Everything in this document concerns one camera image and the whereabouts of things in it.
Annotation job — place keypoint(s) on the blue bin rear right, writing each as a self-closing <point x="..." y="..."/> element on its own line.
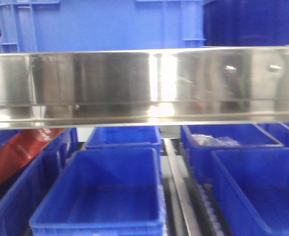
<point x="199" y="157"/>

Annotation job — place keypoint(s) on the blue bin rear centre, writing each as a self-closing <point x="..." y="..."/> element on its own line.
<point x="125" y="136"/>

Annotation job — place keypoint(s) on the red plastic package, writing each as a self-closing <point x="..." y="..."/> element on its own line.
<point x="23" y="148"/>

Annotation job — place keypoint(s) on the large blue crate upper shelf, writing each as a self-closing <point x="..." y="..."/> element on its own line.
<point x="99" y="25"/>

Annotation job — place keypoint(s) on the clear plastic bags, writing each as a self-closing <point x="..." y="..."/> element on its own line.
<point x="209" y="140"/>

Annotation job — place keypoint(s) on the dark blue crate upper right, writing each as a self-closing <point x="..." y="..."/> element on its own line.
<point x="246" y="22"/>

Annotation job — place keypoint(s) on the blue bin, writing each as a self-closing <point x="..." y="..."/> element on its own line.
<point x="105" y="192"/>
<point x="125" y="136"/>
<point x="251" y="187"/>
<point x="199" y="157"/>
<point x="21" y="194"/>

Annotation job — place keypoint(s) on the metal roller track divider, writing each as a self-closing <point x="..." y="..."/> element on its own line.
<point x="191" y="209"/>

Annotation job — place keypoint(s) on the shelf rail screw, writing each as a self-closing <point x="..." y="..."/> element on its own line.
<point x="274" y="68"/>

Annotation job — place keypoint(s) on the stainless steel shelf rail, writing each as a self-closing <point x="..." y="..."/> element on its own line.
<point x="210" y="85"/>

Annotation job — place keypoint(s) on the blue bin front centre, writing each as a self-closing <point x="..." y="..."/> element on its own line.
<point x="105" y="192"/>

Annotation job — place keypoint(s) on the blue bin left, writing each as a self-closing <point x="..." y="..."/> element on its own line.
<point x="21" y="194"/>

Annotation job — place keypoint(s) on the blue bin front right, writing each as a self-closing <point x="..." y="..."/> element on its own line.
<point x="251" y="187"/>

